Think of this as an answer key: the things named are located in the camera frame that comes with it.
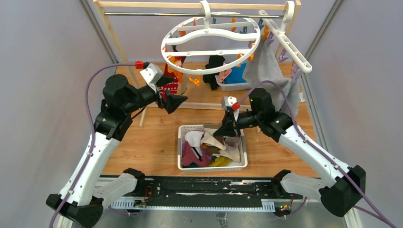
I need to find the white front basket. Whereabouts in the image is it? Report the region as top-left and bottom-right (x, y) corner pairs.
(177, 125), (248, 172)

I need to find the black cloth on basket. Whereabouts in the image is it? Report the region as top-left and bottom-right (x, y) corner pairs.
(202, 55), (226, 91)

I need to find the straight white clip hanger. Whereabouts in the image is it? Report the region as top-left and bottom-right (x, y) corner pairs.
(259, 0), (312, 74)

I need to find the wooden drying rack frame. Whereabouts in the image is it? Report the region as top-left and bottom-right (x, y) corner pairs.
(93, 0), (302, 128)

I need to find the white back basket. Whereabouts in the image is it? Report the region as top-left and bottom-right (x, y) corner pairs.
(215, 74), (251, 91)

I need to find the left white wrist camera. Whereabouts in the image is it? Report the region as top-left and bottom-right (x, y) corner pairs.
(140, 63), (163, 92)

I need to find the orange clothespin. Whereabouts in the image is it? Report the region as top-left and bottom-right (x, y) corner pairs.
(189, 75), (201, 86)

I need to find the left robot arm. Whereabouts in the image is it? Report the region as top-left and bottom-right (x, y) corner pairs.
(46, 74), (187, 228)

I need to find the yellow sock in basket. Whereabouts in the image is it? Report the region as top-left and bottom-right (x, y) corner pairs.
(208, 156), (233, 167)

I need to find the blue cloth in basket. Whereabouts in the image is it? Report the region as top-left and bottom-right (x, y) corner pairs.
(223, 63), (247, 84)

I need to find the round white clip hanger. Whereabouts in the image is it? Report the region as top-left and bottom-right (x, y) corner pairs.
(161, 0), (261, 75)

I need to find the metal rack rod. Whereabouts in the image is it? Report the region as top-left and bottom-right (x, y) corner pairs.
(104, 12), (284, 19)

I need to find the pink clothespin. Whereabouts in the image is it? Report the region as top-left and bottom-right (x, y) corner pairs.
(217, 68), (232, 83)

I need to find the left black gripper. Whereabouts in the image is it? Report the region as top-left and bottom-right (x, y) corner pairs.
(123, 75), (187, 114)

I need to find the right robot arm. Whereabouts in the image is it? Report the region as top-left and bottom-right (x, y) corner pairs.
(213, 88), (366, 217)

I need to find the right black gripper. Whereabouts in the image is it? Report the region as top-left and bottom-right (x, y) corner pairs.
(212, 111), (261, 138)

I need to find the grey towel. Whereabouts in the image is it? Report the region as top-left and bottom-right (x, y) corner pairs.
(242, 41), (300, 116)

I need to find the brown beige patterned sock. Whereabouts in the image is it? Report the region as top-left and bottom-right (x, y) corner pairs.
(219, 137), (241, 162)

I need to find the purple striped sock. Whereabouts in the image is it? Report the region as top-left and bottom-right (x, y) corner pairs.
(180, 141), (212, 167)

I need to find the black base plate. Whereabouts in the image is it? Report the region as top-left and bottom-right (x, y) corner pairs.
(119, 175), (303, 212)

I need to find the white basket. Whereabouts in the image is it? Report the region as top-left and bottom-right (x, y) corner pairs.
(215, 74), (251, 91)
(177, 125), (248, 172)

